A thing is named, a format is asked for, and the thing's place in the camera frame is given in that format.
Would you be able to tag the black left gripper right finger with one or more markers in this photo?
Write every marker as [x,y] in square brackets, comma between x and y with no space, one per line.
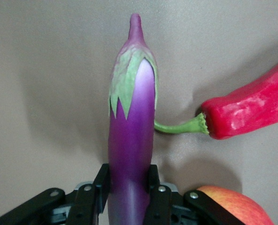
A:
[160,206]

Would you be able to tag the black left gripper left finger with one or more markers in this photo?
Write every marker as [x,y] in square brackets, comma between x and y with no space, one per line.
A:
[82,206]

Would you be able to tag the purple eggplant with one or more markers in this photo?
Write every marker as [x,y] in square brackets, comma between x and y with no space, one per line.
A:
[132,131]

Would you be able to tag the red pomegranate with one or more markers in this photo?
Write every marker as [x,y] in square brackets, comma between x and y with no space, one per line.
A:
[242,204]

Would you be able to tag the red chili pepper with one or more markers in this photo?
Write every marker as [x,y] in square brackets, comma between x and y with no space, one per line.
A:
[247,110]

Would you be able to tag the brown table cloth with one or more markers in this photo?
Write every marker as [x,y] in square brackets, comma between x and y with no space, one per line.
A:
[47,82]

